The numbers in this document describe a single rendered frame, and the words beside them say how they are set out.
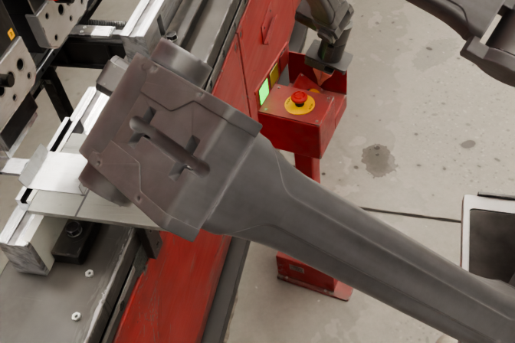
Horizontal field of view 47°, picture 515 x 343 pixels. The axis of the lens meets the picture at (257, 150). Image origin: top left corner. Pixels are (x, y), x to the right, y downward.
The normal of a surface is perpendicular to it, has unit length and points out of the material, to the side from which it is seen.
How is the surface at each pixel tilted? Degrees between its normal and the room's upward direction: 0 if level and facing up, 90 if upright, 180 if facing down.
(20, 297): 0
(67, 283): 0
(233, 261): 0
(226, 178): 63
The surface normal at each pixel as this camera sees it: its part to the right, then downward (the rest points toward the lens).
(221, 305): -0.10, -0.67
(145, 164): -0.58, -0.33
